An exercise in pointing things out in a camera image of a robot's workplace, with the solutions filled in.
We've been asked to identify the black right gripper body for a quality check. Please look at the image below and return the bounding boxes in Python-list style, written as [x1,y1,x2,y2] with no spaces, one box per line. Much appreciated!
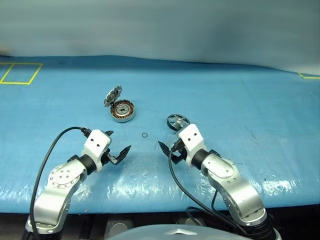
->
[170,138,188,165]

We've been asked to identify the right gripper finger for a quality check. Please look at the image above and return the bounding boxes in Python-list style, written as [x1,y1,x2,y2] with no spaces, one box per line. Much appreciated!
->
[157,140,174,157]

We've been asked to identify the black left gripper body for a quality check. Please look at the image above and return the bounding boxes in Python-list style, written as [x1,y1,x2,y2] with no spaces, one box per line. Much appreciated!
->
[100,147,120,166]

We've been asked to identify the silver motor housing copper windings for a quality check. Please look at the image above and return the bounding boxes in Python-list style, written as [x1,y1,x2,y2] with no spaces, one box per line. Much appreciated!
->
[109,99,138,123]

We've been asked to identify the black spoked wheel cap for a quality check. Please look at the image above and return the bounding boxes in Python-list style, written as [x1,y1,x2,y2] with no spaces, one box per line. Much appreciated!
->
[166,113,191,132]

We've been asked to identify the blue plastic table cover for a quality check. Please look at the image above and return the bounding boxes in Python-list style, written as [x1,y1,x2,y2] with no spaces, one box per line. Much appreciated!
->
[0,54,320,215]

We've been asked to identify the grey rounded base part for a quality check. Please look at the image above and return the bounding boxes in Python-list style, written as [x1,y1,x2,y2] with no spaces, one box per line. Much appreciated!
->
[104,217,133,237]
[174,216,201,227]

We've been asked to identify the grey robot torso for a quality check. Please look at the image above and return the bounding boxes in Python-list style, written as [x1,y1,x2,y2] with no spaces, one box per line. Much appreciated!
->
[107,223,241,240]

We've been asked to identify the yellow tape corner marking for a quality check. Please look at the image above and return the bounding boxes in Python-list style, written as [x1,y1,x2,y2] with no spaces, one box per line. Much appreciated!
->
[298,72,320,80]

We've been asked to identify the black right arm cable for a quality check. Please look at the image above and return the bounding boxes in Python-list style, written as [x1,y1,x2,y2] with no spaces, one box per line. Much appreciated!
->
[168,147,251,238]

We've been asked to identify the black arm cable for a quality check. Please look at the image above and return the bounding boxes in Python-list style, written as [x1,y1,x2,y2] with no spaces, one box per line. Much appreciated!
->
[168,147,251,238]
[29,126,92,240]

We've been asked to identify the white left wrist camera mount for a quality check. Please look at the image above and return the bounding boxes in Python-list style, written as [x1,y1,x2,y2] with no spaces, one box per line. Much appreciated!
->
[82,129,113,173]

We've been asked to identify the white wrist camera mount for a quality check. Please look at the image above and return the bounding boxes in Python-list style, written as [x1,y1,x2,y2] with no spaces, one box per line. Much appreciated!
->
[82,129,113,173]
[176,123,209,168]

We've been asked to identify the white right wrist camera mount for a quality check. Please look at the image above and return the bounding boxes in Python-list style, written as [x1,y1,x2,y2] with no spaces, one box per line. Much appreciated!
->
[176,123,209,168]

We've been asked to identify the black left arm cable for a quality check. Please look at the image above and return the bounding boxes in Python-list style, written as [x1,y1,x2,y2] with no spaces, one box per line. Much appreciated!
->
[29,126,92,240]

